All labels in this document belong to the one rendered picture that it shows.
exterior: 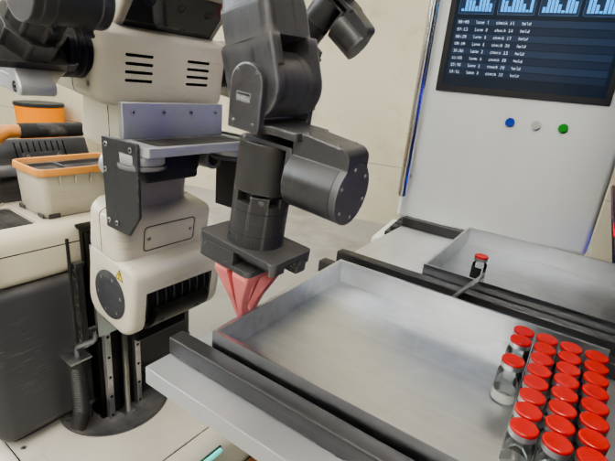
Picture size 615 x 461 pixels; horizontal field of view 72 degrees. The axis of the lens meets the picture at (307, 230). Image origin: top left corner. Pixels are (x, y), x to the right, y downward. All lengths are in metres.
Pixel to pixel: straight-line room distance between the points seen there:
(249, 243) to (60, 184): 0.75
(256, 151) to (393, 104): 3.44
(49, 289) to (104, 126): 0.42
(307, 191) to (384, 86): 3.48
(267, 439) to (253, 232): 0.18
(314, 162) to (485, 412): 0.28
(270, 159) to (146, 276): 0.52
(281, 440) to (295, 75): 0.30
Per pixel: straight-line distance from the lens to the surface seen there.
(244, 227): 0.42
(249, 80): 0.38
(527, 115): 1.23
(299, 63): 0.40
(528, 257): 0.90
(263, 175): 0.40
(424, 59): 1.20
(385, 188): 3.89
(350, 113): 3.89
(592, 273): 0.90
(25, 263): 1.09
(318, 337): 0.51
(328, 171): 0.36
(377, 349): 0.51
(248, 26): 0.39
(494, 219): 1.27
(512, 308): 0.64
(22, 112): 5.13
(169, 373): 0.46
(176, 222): 0.91
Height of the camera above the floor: 1.16
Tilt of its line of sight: 19 degrees down
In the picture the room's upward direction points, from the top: 6 degrees clockwise
